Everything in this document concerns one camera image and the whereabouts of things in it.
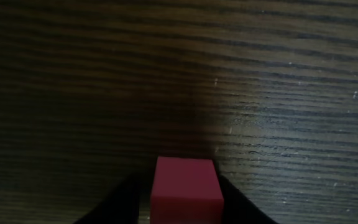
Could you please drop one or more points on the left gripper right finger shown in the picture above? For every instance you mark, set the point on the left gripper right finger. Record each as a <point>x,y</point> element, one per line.
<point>238,208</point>

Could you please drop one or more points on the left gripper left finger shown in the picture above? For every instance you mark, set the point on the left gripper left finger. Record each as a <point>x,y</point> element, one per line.
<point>126,202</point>

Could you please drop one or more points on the red cube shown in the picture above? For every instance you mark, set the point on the red cube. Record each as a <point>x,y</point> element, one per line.
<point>185,189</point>

